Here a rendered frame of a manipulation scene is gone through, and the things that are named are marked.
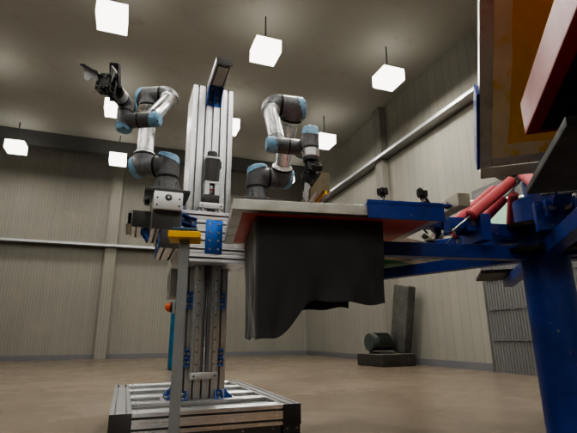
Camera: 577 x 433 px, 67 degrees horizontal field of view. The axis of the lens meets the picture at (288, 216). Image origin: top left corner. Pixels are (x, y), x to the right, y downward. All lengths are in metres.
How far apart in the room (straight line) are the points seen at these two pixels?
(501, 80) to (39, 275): 12.61
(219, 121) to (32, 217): 11.21
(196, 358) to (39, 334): 10.99
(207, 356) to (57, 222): 11.40
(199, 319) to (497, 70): 1.73
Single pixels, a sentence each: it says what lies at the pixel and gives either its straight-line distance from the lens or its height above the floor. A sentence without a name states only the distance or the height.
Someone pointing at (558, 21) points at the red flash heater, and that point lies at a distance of 0.95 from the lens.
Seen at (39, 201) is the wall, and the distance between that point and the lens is 13.75.
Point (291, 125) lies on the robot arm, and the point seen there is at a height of 1.63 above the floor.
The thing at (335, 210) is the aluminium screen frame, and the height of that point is 0.97.
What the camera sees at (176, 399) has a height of 0.31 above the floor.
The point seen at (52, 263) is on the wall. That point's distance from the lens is 13.32.
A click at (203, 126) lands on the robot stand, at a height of 1.75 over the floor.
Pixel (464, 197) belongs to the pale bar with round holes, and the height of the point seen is 1.02.
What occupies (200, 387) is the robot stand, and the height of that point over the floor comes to 0.28.
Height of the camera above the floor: 0.53
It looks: 16 degrees up
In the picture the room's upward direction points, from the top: straight up
